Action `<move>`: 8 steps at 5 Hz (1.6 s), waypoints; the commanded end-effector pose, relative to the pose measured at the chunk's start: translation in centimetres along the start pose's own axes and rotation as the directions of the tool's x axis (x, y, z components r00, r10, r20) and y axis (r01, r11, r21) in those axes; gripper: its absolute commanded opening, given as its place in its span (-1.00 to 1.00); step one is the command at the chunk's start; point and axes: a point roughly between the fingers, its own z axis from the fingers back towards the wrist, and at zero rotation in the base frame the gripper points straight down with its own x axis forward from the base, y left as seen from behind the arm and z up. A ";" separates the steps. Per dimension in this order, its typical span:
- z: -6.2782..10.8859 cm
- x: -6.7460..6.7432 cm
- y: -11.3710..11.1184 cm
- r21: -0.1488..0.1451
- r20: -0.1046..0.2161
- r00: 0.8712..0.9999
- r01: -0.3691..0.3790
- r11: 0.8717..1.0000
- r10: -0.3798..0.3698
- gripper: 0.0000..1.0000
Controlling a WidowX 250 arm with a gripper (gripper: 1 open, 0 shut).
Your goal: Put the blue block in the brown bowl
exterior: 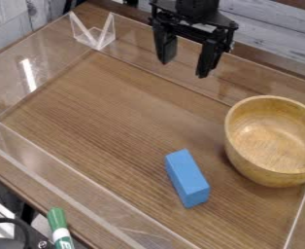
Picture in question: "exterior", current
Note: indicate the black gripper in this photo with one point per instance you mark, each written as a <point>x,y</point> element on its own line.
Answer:
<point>195,20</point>

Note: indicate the blue rectangular block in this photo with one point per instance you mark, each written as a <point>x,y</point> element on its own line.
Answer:
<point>187,179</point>

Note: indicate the brown wooden bowl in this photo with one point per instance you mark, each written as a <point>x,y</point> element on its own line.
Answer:
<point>264,140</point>

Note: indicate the green white marker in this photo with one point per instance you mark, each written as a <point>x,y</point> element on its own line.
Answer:
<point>59,231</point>

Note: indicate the clear acrylic corner bracket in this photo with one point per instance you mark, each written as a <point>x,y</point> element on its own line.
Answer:
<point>94,37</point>

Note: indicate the clear acrylic front wall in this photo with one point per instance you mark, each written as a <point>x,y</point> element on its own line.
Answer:
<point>102,220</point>

